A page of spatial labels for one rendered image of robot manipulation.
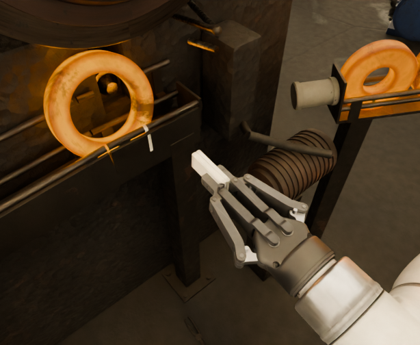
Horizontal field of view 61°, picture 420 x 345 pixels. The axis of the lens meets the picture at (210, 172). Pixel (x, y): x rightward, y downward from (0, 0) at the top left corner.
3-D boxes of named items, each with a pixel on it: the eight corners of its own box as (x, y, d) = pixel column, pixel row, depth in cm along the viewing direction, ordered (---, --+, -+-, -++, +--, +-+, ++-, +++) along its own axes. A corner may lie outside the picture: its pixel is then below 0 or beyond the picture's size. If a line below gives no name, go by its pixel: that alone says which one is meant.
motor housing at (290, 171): (233, 263, 124) (244, 154, 84) (277, 228, 133) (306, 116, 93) (260, 291, 117) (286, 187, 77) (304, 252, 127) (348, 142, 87)
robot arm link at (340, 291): (362, 304, 46) (327, 270, 49) (395, 277, 39) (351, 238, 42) (317, 352, 43) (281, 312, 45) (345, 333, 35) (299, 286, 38)
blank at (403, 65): (343, 44, 71) (348, 53, 69) (422, 33, 70) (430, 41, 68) (331, 106, 83) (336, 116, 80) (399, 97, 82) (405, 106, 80)
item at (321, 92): (289, 99, 82) (291, 77, 77) (329, 94, 81) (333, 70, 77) (295, 116, 78) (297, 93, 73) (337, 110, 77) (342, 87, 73)
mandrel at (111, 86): (65, 64, 77) (59, 45, 73) (84, 57, 78) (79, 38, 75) (105, 103, 68) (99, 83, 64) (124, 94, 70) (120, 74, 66)
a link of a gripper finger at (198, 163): (224, 194, 52) (220, 196, 52) (195, 163, 55) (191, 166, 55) (226, 181, 50) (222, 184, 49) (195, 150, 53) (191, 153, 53)
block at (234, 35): (200, 121, 88) (197, 26, 70) (224, 108, 91) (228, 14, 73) (228, 144, 83) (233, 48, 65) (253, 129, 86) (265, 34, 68)
